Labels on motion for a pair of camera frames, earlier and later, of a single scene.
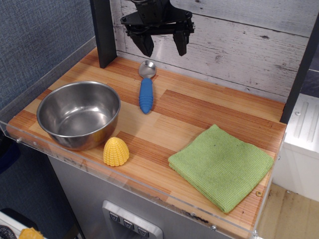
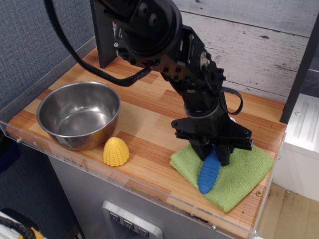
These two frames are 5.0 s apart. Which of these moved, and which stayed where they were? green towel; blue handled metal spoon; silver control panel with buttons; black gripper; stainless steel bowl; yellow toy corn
Moved: black gripper; blue handled metal spoon
Stayed: green towel; silver control panel with buttons; yellow toy corn; stainless steel bowl
